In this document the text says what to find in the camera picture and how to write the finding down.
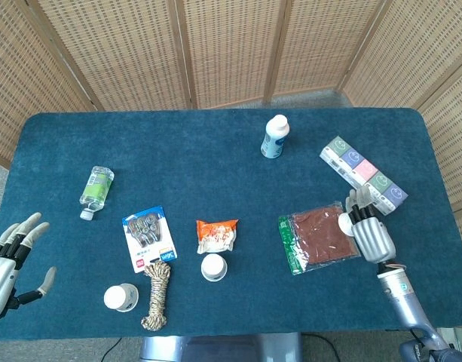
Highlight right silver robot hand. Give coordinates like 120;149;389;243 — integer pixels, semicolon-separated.
345;188;396;264

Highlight white floral paper cup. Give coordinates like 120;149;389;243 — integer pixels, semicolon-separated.
103;283;139;313
200;253;228;282
338;212;355;237

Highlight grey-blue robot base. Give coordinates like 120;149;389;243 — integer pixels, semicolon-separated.
139;332;303;362

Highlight zip bag brown cloths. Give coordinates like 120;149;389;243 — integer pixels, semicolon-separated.
277;201;362;276

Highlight pastel tissue multipack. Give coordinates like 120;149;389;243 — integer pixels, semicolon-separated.
319;135;409;216

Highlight clear bottle green label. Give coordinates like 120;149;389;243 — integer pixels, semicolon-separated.
78;165;115;221

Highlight white drink bottle blue label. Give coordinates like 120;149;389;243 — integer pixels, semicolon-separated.
259;115;291;161

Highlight correction tape blister pack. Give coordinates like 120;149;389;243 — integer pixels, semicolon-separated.
121;205;179;274

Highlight orange white snack packet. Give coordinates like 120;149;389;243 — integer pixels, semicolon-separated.
195;219;240;255

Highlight blue tablecloth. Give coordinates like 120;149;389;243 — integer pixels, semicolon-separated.
0;107;462;342

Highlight wicker folding screen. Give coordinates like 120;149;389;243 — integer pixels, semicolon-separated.
0;0;462;265

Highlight black floor cable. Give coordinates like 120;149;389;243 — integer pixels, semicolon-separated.
301;333;341;361
101;336;123;362

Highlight camouflage rope bundle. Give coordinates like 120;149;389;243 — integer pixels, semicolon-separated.
140;262;172;332

